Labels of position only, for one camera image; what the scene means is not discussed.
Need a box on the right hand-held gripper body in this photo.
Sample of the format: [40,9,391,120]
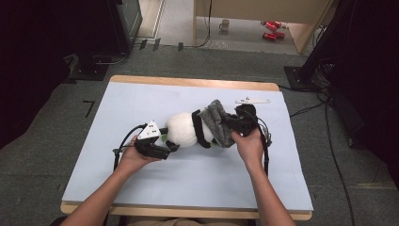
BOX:
[231,97,271,137]

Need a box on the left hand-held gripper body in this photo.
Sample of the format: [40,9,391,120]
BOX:
[135,121,172,160]

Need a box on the grey fuzzy cloth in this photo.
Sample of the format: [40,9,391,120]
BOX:
[198,99,236,149]

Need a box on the panda plush toy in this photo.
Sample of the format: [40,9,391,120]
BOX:
[160,108,220,153]

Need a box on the person's left hand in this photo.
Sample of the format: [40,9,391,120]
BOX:
[117,135,161,176]

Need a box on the person's right hand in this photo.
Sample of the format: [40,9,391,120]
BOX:
[231,127,265,168]

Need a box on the wooden table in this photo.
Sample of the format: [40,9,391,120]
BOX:
[59,74,313,220]

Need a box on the black stand base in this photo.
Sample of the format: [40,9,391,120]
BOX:
[68,55,109,82]
[283,65,322,92]

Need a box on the beige mug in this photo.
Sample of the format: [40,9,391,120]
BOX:
[218,18,231,32]

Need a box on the light wooden shelf unit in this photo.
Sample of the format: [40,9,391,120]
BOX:
[192,0,334,55]

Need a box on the black cabinet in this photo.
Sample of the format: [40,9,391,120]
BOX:
[106,0,144,55]

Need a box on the left hand-held gripper cable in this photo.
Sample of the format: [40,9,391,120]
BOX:
[112,123,149,172]

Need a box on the hand-held gripper cable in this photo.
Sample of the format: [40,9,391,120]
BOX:
[250,116,273,177]
[112,123,149,172]

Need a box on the right hand-held gripper cable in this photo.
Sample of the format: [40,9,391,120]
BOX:
[250,116,273,177]

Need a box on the black floor cable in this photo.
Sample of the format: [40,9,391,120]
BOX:
[324,100,356,226]
[289,101,328,119]

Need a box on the black hanging cable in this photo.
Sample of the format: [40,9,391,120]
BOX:
[193,0,213,49]

